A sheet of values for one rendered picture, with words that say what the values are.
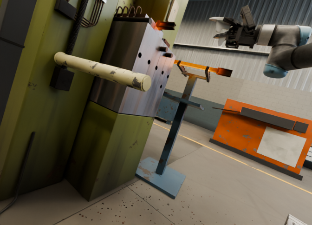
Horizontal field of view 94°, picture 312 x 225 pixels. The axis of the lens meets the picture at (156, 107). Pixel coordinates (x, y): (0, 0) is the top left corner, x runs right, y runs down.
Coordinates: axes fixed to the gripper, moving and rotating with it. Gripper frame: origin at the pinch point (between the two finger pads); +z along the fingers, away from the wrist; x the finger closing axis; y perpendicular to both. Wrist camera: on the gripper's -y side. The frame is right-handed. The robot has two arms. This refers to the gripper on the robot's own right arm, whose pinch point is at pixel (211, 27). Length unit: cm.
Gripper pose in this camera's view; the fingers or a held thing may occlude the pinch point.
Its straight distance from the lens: 83.7
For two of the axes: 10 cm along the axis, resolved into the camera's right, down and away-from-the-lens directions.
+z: -8.3, -3.1, 4.7
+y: -3.3, 9.4, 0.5
